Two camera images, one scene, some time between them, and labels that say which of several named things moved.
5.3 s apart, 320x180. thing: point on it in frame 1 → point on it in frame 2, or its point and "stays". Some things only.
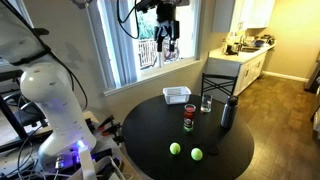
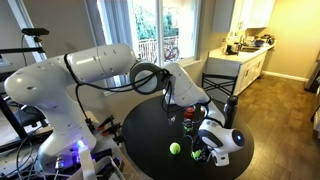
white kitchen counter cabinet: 247,65 stays
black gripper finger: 159,45 → 192,154
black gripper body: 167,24 → 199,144
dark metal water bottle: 229,112 stays
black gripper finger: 172,43 → 203,157
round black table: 164,141 stays
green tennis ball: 175,148 stays
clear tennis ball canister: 189,118 stays
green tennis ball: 196,154 stays
